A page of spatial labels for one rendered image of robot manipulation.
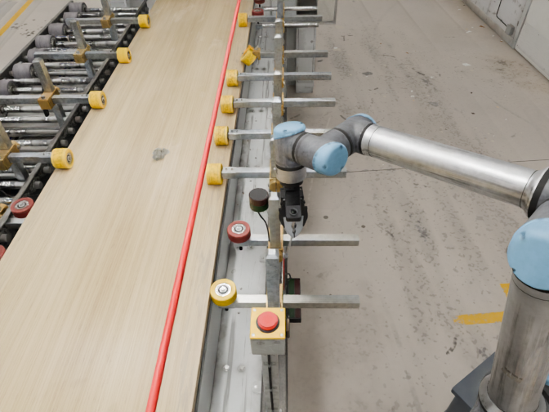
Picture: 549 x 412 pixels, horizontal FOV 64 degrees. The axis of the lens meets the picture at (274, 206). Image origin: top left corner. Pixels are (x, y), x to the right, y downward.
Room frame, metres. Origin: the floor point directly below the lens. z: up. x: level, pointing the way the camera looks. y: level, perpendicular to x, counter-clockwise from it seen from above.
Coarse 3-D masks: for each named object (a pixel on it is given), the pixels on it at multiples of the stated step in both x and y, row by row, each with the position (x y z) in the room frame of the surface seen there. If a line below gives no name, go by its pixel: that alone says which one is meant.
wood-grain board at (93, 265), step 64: (192, 0) 3.26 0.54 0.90; (128, 64) 2.29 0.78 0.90; (192, 64) 2.27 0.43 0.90; (128, 128) 1.66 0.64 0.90; (192, 128) 1.64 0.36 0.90; (64, 192) 1.24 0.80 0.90; (128, 192) 1.23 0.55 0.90; (192, 192) 1.22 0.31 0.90; (64, 256) 0.92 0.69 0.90; (128, 256) 0.92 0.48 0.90; (192, 256) 0.91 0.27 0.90; (0, 320) 0.69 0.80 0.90; (64, 320) 0.68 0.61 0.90; (128, 320) 0.68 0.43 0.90; (192, 320) 0.67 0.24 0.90; (0, 384) 0.50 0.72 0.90; (64, 384) 0.50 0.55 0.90; (128, 384) 0.49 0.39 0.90; (192, 384) 0.49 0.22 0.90
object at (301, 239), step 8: (248, 240) 1.00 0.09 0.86; (256, 240) 1.00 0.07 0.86; (264, 240) 1.00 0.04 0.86; (288, 240) 1.00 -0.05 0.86; (296, 240) 1.00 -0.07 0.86; (304, 240) 1.00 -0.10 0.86; (312, 240) 1.00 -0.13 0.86; (320, 240) 0.99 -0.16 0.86; (328, 240) 0.99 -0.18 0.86; (336, 240) 0.99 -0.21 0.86; (344, 240) 0.99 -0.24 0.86; (352, 240) 0.99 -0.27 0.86
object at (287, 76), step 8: (288, 72) 2.03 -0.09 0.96; (296, 72) 2.02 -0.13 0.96; (304, 72) 2.02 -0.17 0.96; (312, 72) 2.02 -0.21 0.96; (320, 72) 2.02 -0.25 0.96; (328, 72) 2.01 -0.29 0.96; (240, 80) 2.00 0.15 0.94; (248, 80) 2.01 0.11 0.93; (256, 80) 2.00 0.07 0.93; (264, 80) 2.00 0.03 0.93; (272, 80) 2.00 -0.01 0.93; (288, 80) 2.00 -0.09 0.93
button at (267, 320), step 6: (264, 312) 0.48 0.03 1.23; (270, 312) 0.48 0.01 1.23; (258, 318) 0.47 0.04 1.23; (264, 318) 0.47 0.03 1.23; (270, 318) 0.47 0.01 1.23; (276, 318) 0.47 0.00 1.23; (258, 324) 0.46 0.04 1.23; (264, 324) 0.46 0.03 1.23; (270, 324) 0.46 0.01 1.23; (276, 324) 0.46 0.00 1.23
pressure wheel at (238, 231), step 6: (234, 222) 1.05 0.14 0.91; (240, 222) 1.05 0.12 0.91; (246, 222) 1.05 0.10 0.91; (228, 228) 1.02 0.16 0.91; (234, 228) 1.02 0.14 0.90; (240, 228) 1.02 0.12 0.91; (246, 228) 1.02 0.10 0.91; (228, 234) 1.00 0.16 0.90; (234, 234) 0.99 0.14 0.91; (240, 234) 0.99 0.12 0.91; (246, 234) 0.99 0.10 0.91; (234, 240) 0.98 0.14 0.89; (240, 240) 0.98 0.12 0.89; (246, 240) 0.99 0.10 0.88; (240, 246) 1.01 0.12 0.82
